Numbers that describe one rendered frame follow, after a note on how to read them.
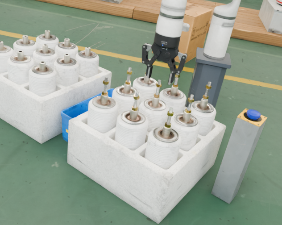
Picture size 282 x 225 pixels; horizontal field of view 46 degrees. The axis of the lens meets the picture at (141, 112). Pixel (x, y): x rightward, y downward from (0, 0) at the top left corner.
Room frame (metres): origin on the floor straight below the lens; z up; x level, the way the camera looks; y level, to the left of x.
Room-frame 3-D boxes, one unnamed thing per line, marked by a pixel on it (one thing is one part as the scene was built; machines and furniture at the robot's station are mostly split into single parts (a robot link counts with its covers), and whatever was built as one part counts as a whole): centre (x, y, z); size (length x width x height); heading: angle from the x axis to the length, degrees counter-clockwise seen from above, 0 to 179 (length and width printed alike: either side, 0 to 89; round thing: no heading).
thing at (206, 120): (1.00, -0.20, 0.16); 0.10 x 0.10 x 0.18
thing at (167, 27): (0.98, -0.05, 0.53); 0.11 x 0.09 x 0.06; 164
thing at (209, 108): (1.00, -0.20, 0.25); 0.08 x 0.08 x 0.01
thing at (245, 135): (0.88, -0.33, 0.16); 0.07 x 0.07 x 0.31; 59
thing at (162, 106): (0.96, -0.04, 0.25); 0.08 x 0.08 x 0.01
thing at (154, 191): (0.96, -0.04, 0.09); 0.39 x 0.39 x 0.18; 59
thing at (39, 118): (1.24, 0.42, 0.09); 0.39 x 0.39 x 0.18; 60
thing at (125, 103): (1.02, 0.06, 0.16); 0.10 x 0.10 x 0.18
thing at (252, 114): (0.87, -0.33, 0.32); 0.04 x 0.04 x 0.02
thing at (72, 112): (1.13, 0.17, 0.06); 0.30 x 0.11 x 0.12; 149
